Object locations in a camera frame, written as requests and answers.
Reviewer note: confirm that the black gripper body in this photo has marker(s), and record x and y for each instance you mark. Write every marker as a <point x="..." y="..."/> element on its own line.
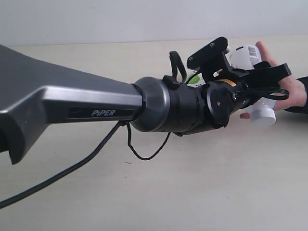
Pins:
<point x="233" y="89"/>

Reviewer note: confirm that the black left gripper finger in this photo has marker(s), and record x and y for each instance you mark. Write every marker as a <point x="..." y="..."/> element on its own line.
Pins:
<point x="264" y="75"/>

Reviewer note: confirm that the black sleeved forearm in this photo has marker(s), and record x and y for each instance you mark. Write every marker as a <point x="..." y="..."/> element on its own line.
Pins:
<point x="298" y="95"/>

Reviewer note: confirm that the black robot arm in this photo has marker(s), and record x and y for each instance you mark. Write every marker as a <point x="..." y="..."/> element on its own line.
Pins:
<point x="35" y="94"/>

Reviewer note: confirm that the green apple label bottle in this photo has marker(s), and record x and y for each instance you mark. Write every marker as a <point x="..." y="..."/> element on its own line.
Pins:
<point x="194" y="78"/>

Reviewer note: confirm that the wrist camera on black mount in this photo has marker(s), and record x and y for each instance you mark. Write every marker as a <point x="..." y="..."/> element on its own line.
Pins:
<point x="210" y="58"/>

